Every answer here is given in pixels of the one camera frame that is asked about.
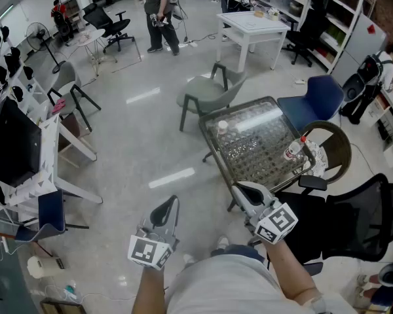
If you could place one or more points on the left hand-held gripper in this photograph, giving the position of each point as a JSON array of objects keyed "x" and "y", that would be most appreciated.
[{"x": 144, "y": 252}]

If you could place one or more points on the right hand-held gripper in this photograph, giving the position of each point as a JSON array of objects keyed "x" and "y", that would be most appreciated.
[{"x": 275, "y": 224}]

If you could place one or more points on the clear plastic bottle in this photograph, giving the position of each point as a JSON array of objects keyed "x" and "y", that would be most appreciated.
[{"x": 222, "y": 127}]

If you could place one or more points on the person's right forearm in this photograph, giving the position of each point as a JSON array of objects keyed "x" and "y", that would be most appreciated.
[{"x": 288, "y": 267}]

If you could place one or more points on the person's left forearm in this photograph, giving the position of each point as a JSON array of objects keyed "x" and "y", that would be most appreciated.
[{"x": 150, "y": 289}]

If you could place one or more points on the clear water bottle red cap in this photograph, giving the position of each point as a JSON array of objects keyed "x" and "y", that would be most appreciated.
[{"x": 293, "y": 149}]

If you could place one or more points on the metal mesh tray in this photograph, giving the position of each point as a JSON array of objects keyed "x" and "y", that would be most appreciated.
[{"x": 258, "y": 142}]

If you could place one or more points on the person's blue trousers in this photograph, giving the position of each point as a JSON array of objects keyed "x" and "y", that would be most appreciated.
[{"x": 239, "y": 249}]

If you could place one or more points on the person's white right shoe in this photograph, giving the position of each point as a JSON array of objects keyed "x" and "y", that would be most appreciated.
[{"x": 222, "y": 242}]

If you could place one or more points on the patterned seat cushion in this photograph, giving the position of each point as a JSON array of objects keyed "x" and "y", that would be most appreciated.
[{"x": 317, "y": 157}]

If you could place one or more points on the person's light grey shirt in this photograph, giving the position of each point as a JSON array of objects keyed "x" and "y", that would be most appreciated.
[{"x": 229, "y": 286}]

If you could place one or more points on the round dark wicker chair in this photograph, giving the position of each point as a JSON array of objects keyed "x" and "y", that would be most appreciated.
[{"x": 339, "y": 149}]

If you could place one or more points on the blue chair grey shell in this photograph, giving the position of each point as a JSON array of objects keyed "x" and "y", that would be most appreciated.
[{"x": 50, "y": 208}]

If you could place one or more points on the black mesh office chair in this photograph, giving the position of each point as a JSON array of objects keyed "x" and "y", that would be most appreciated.
[{"x": 363, "y": 214}]

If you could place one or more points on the grey chair black legs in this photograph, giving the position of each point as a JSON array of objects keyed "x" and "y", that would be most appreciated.
[
  {"x": 206, "y": 90},
  {"x": 67, "y": 83}
]

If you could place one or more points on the blue plastic chair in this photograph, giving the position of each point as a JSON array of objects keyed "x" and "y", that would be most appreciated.
[{"x": 317, "y": 100}]

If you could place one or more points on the white triangle-patterned desk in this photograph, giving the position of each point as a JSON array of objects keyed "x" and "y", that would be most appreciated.
[{"x": 49, "y": 162}]

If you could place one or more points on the white cylindrical appliance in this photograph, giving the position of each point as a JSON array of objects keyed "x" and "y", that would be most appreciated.
[{"x": 42, "y": 267}]

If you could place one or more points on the pink object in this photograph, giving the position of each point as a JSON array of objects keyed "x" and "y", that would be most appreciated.
[{"x": 58, "y": 106}]

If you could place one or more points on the white power strip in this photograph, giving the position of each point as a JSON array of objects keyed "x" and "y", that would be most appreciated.
[{"x": 188, "y": 44}]

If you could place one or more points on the black monitor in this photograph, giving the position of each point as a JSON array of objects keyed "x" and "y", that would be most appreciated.
[{"x": 13, "y": 142}]

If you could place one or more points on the white square table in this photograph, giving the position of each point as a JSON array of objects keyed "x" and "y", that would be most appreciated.
[{"x": 252, "y": 25}]

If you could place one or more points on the small woven basket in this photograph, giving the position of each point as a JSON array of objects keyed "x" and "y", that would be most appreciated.
[{"x": 258, "y": 13}]

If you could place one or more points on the small potted plant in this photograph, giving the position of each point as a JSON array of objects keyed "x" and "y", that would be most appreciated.
[{"x": 274, "y": 13}]

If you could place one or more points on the white display rack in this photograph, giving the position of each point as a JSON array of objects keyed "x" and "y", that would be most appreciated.
[{"x": 32, "y": 87}]

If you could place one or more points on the grey refrigerator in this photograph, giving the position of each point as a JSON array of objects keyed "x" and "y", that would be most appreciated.
[{"x": 363, "y": 41}]

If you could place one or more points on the small round white table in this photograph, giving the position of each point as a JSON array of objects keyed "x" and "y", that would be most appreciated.
[{"x": 90, "y": 38}]

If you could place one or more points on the row of black bags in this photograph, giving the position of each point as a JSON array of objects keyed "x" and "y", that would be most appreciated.
[{"x": 11, "y": 61}]

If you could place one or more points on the white shelving unit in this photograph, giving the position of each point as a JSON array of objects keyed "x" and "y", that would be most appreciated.
[{"x": 360, "y": 2}]

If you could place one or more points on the black standing fan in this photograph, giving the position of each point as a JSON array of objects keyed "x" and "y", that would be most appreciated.
[{"x": 37, "y": 34}]

